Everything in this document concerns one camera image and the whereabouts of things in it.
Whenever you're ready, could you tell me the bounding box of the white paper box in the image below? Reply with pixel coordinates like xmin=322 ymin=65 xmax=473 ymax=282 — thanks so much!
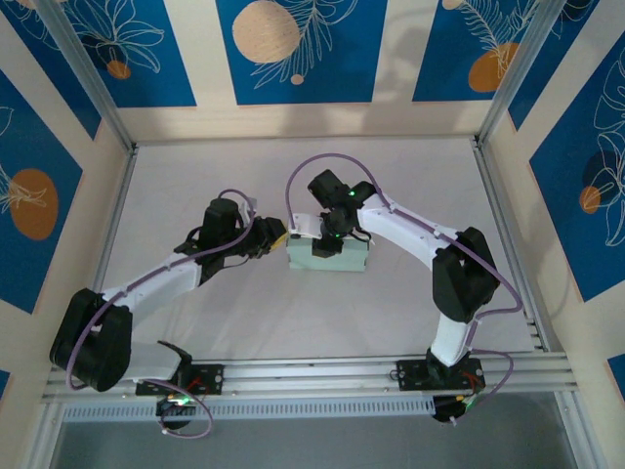
xmin=285 ymin=234 xmax=375 ymax=276

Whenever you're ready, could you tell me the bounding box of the black controller board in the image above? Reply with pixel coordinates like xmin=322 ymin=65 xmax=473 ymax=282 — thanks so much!
xmin=432 ymin=394 xmax=484 ymax=425
xmin=155 ymin=393 xmax=199 ymax=432

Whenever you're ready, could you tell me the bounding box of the aluminium side rail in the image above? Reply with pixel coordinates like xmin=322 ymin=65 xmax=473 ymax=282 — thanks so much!
xmin=471 ymin=138 xmax=551 ymax=354
xmin=92 ymin=146 xmax=141 ymax=294

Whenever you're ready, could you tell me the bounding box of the long aluminium base rail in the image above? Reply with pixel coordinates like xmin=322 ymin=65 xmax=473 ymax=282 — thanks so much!
xmin=41 ymin=352 xmax=580 ymax=405

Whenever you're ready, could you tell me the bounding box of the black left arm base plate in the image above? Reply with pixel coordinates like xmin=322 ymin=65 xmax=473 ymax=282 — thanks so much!
xmin=135 ymin=362 xmax=226 ymax=398

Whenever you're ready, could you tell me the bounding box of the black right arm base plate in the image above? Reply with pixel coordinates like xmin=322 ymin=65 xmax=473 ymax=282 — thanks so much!
xmin=396 ymin=359 xmax=487 ymax=392

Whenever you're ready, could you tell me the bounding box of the aluminium frame post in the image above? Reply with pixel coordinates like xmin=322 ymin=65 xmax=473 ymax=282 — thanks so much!
xmin=36 ymin=0 xmax=139 ymax=153
xmin=476 ymin=0 xmax=603 ymax=148

